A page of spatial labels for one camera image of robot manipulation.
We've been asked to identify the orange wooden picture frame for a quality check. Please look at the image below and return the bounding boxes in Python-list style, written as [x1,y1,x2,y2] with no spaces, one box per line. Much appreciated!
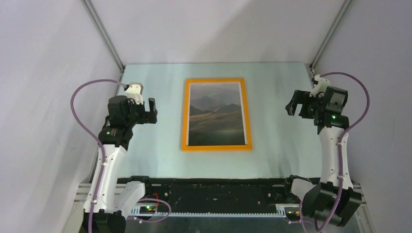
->
[181,77,254,152]

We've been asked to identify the landscape photo print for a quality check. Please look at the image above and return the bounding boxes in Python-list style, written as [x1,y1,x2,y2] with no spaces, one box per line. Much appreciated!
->
[188,82,248,147]

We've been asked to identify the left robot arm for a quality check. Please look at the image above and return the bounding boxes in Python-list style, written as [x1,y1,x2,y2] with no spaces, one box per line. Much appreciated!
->
[83,95,158,233]

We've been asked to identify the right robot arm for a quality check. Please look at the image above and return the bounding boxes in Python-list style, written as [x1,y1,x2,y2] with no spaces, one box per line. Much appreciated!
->
[282,86,362,227]

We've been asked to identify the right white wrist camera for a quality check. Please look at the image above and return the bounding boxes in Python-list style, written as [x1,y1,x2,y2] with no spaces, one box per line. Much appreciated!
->
[309,74,331,98]

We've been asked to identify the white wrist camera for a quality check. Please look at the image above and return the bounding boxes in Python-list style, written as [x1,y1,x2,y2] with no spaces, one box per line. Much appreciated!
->
[124,83,144,105]
[309,74,331,98]

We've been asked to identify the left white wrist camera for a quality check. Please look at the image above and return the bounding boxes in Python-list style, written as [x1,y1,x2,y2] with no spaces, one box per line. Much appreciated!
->
[124,83,144,105]

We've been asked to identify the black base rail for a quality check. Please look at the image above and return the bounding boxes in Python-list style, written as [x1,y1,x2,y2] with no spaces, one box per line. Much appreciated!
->
[117,176,299,215]

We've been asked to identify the left aluminium corner post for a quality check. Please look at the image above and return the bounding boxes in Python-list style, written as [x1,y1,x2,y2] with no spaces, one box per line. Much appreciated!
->
[80,0,125,73]

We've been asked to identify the aluminium corner post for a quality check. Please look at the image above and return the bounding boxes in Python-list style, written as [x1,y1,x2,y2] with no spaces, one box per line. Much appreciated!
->
[80,0,125,73]
[309,0,355,69]

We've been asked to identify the right aluminium corner post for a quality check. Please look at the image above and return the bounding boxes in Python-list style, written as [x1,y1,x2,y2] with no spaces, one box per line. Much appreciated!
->
[309,0,355,69]

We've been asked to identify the aluminium frame front rail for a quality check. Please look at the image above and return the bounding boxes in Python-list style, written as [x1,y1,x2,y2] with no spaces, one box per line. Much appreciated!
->
[63,183,376,233]

